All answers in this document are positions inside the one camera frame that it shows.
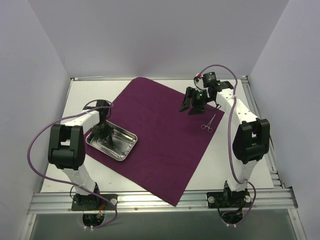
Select steel instrument tray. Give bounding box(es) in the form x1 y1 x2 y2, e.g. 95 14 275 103
85 120 138 162

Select steel forceps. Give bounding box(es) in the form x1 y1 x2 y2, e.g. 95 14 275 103
200 114 216 133
114 141 135 152

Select purple cloth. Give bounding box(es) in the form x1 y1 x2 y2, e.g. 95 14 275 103
85 77 224 206

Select steel surgical scissors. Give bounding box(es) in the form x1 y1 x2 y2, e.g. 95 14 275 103
113 132 136 143

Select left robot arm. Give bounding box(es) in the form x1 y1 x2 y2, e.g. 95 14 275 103
48 99 114 210

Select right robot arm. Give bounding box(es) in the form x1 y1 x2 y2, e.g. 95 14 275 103
180 80 270 207

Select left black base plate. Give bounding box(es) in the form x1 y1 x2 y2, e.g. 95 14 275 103
71 193 115 211

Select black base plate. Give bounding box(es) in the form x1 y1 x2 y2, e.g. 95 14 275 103
206 191 252 209
71 193 115 211

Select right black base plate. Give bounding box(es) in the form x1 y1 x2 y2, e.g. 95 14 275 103
206 191 252 209

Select aluminium right rail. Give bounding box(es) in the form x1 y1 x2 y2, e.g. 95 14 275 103
240 76 286 189

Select aluminium rail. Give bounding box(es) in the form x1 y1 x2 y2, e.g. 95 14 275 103
240 76 286 189
28 188 298 214

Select aluminium front rail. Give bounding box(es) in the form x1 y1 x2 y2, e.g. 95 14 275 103
28 188 298 214

